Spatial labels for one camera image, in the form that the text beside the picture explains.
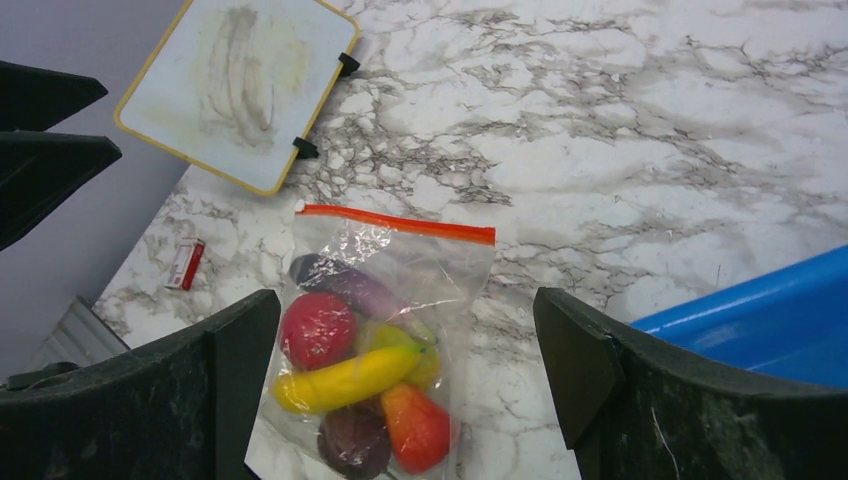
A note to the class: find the yellow toy star fruit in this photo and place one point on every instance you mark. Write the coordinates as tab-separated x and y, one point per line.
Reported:
425	374

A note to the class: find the brown toy plum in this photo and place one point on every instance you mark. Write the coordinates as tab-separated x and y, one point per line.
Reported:
354	442

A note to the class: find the blue plastic bin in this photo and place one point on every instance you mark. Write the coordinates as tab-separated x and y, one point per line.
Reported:
791	323

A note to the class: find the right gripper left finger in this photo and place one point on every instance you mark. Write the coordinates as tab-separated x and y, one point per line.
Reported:
180	407

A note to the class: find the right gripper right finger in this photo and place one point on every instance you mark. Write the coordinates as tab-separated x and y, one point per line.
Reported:
632	406

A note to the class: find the yellow toy banana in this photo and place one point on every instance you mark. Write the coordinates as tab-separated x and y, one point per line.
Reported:
342	384

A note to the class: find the white board yellow rim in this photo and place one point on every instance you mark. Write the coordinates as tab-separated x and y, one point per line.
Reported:
234	87

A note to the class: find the clear orange zip bag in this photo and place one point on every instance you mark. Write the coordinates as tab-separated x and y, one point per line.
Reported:
438	268

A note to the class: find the red toy apple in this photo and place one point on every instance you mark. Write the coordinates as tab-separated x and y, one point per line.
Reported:
318	330

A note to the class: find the red toy tomato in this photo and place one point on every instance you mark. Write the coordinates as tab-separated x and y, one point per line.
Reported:
421	431

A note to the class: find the aluminium frame rail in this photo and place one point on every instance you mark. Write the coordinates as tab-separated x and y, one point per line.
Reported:
80	339

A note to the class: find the purple toy eggplant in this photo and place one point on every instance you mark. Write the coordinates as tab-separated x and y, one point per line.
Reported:
364	293

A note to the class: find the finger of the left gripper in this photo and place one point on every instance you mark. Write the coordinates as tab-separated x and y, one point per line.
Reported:
40	170
34	99

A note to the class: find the small red white box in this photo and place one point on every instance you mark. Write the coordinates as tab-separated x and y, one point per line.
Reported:
185	263

